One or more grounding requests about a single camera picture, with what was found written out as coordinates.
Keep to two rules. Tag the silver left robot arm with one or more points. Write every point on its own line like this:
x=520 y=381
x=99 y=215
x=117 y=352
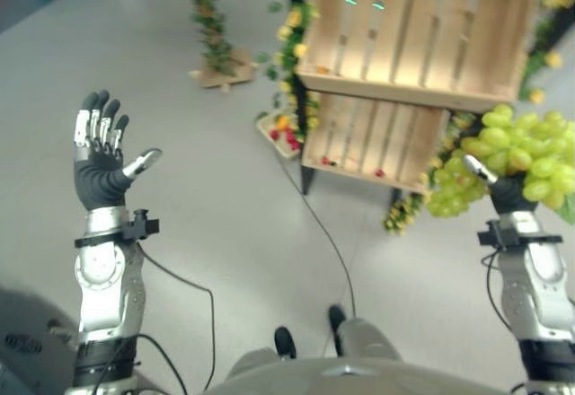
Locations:
x=108 y=287

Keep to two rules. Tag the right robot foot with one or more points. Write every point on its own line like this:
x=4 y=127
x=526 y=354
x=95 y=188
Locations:
x=337 y=321

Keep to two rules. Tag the small basket with fruits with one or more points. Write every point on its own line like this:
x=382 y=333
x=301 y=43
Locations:
x=282 y=132

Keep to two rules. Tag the green grape bunch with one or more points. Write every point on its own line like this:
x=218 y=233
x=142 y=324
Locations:
x=512 y=152

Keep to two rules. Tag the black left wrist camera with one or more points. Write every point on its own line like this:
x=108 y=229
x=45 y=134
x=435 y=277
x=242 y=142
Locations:
x=143 y=226

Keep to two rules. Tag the silver robot torso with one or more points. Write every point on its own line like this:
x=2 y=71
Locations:
x=341 y=377

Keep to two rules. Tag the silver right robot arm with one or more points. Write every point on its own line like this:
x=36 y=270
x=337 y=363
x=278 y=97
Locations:
x=534 y=287

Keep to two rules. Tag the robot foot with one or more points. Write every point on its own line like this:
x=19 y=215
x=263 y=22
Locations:
x=285 y=342
x=337 y=321

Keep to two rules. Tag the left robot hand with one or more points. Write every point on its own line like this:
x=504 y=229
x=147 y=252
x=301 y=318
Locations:
x=96 y=175

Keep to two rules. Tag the red fruit in crate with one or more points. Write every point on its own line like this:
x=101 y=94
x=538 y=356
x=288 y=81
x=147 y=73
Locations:
x=326 y=160
x=379 y=172

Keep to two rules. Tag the large wooden crate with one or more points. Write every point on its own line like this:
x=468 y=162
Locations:
x=418 y=31

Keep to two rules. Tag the ivy-wrapped wooden post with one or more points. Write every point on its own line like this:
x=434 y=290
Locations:
x=211 y=27

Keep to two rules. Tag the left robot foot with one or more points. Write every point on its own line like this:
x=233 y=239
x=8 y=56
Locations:
x=285 y=342

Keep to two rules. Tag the small wooden crate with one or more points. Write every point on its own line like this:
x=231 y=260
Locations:
x=373 y=143

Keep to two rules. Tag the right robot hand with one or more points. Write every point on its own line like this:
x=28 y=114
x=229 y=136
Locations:
x=507 y=190

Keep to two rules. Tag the yellow flower garland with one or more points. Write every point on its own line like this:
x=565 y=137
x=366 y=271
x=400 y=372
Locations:
x=294 y=49

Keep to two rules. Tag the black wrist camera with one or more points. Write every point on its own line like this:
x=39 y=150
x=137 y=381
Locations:
x=143 y=226
x=494 y=235

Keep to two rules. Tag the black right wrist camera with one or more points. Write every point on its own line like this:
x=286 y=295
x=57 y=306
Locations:
x=494 y=235

